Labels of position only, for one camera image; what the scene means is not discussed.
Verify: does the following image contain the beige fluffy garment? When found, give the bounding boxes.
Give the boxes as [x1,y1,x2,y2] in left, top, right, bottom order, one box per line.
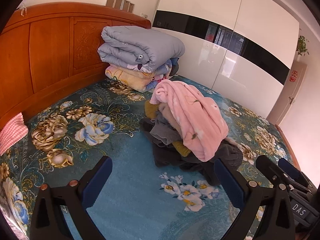
[156,104,177,128]

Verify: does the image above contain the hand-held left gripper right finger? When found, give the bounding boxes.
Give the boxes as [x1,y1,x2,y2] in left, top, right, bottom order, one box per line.
[214,158,296,240]

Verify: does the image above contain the mustard knit garment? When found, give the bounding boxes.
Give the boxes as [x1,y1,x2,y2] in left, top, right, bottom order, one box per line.
[145,101,192,157]

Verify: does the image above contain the teal floral bed blanket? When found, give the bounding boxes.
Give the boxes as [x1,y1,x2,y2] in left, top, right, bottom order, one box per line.
[0,75,300,240]

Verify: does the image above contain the pink checked pillow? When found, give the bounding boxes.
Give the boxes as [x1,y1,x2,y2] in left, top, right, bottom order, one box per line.
[0,112,29,156]

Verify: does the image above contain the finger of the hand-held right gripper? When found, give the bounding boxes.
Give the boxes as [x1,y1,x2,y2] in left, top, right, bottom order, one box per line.
[278,158,313,193]
[255,155,291,188]

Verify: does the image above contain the folded blue floral blanket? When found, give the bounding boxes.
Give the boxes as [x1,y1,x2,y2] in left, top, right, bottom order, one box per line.
[144,58,179,91]

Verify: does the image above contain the wooden headboard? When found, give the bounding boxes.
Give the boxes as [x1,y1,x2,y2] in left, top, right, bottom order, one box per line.
[0,2,152,130]

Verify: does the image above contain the green wall plant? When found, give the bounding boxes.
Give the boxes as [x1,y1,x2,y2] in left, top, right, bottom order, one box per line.
[296,35,311,56]

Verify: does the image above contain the dark grey garment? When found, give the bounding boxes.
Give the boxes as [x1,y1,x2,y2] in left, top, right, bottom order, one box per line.
[139,117,243,186]

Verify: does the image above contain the white wardrobe with black band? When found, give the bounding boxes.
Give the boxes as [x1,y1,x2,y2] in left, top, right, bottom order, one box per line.
[151,0,300,126]

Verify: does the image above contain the light grey garment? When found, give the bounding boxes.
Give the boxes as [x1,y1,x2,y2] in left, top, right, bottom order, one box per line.
[149,121,184,146]

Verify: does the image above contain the beige door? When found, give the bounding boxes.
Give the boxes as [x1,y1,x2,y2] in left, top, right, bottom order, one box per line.
[266,60,308,126]

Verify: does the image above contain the pink fleece flowered pants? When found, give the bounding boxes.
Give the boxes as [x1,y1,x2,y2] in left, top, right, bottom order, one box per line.
[149,79,225,162]

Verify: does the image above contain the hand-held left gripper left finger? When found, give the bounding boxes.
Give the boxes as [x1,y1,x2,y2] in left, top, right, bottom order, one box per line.
[30,156,113,240]

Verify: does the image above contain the folded grey-blue quilt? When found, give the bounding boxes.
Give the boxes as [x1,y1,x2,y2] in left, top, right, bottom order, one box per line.
[97,26,186,73]

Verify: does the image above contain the folded peach floral blanket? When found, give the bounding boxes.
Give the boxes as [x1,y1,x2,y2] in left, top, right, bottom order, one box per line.
[105,65,173,92]

